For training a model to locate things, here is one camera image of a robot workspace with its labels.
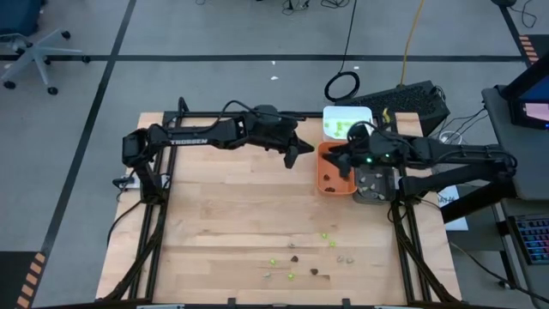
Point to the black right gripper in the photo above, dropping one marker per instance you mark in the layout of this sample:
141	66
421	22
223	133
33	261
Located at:
377	148

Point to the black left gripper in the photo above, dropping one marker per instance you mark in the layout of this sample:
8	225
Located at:
274	133

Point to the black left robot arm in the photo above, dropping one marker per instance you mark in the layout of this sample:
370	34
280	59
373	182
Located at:
193	139

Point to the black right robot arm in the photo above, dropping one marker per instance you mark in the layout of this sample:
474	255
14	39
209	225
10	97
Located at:
450	150

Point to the orange plastic bin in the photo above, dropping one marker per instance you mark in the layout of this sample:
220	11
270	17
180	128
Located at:
326	163

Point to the white plastic bin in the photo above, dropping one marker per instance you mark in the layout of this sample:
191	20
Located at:
360	113

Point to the dark grey plastic bin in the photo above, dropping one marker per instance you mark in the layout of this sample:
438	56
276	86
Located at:
386	189

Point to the yellow label tag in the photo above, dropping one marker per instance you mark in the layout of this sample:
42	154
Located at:
385	115

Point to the black computer case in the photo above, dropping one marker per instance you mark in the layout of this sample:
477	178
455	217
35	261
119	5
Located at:
399	101

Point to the white power strip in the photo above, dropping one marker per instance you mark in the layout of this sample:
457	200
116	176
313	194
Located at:
452	137

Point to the white paper sheet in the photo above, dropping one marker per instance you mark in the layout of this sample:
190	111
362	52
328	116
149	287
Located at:
454	210

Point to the grey desk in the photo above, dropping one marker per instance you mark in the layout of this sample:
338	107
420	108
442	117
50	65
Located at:
523	180

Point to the small black desktop device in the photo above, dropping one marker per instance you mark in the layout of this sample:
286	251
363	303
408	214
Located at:
532	113

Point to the black monitor screen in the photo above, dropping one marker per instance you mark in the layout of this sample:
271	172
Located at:
529	81

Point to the backlit computer keyboard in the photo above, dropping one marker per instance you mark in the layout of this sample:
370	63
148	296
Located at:
532	238

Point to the grey blue office chair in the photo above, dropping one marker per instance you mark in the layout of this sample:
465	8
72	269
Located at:
36	53

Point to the black aluminium table frame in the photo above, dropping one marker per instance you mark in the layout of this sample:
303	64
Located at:
279	114

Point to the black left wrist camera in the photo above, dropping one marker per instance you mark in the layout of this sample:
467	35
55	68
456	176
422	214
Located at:
266	112

